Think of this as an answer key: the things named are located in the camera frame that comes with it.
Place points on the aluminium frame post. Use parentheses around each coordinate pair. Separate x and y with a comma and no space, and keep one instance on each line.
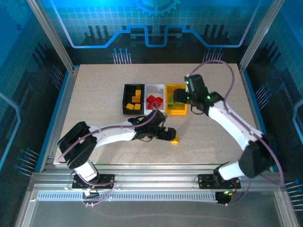
(260,35)
(49,35)

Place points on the yellow plastic bin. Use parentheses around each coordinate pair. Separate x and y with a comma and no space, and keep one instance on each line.
(176,111)

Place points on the black connector box with lights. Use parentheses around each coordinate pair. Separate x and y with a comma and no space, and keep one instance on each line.
(223,197)

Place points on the yellow lego brick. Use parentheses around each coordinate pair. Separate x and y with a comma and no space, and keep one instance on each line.
(138,93)
(137,107)
(135,99)
(129,106)
(175,141)

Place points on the aluminium front rail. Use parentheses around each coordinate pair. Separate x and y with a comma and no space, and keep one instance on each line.
(156,176)

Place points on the aluminium side rail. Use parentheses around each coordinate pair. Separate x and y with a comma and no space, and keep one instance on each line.
(60,111)
(255,104)

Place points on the red lego brick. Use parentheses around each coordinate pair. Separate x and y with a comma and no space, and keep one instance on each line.
(151,98)
(159,100)
(149,105)

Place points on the white plastic bin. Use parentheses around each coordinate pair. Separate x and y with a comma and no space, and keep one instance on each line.
(155,88)

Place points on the black plastic bin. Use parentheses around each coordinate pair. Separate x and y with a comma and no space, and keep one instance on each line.
(126,94)

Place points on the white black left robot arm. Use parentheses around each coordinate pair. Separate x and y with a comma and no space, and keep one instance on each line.
(113,134)

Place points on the green lego brick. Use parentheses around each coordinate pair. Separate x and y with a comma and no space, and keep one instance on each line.
(171,104)
(180,105)
(171,97)

